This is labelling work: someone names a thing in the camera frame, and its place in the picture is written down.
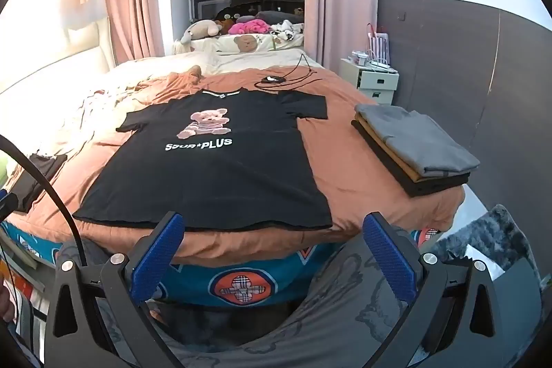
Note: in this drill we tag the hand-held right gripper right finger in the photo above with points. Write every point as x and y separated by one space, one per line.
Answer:
388 260

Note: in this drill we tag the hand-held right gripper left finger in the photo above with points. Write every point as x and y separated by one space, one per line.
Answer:
157 256

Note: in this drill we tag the black bear print t-shirt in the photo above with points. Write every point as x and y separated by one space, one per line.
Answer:
207 178

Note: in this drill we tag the dark folded cloth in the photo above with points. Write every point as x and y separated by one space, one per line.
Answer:
34 178

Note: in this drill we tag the blue patterned bed sheet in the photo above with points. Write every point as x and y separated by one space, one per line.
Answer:
198 277

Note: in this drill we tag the black folded shirt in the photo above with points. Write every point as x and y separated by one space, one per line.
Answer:
427 187

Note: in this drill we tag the person's grey printed pants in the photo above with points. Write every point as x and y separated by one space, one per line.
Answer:
336 329

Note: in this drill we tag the brown fleece blanket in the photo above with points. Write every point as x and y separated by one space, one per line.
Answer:
345 161

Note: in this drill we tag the grey fluffy rug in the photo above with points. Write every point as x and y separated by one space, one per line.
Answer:
504 230

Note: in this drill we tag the grey folded shirt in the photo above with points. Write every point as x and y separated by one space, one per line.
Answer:
414 139

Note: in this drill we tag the cream padded headboard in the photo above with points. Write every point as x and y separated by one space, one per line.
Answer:
64 57

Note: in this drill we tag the items on floor by bed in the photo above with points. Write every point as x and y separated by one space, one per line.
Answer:
379 81
379 44

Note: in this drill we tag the cream bed cover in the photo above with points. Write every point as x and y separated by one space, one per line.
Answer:
151 66

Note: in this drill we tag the beige plush toy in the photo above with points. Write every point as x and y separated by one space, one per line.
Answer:
200 29

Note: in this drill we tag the cream bear print bedding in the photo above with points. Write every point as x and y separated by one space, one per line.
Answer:
258 44

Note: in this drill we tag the pink plush cloth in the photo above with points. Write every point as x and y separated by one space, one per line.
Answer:
250 26

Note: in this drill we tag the black and white patterned cloth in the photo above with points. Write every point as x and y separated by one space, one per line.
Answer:
284 31

